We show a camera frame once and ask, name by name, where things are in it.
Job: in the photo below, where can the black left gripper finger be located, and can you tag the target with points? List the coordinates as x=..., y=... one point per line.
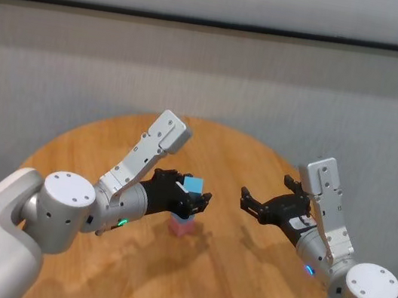
x=199, y=202
x=179, y=174

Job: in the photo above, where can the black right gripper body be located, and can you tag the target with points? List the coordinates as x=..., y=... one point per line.
x=288, y=211

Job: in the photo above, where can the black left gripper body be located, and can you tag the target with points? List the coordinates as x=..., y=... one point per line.
x=164, y=195

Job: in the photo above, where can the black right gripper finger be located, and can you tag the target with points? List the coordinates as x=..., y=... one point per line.
x=251, y=201
x=296, y=186

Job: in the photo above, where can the pink cube block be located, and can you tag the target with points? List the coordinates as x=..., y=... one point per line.
x=180, y=227

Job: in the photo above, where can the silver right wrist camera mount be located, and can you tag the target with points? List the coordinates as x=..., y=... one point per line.
x=328, y=201

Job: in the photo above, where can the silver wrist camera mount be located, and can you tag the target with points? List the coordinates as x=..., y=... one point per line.
x=328, y=201
x=144, y=155

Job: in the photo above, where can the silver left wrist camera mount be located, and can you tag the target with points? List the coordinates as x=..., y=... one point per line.
x=144, y=155

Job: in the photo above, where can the black wall trim strip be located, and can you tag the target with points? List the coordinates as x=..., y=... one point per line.
x=220, y=24

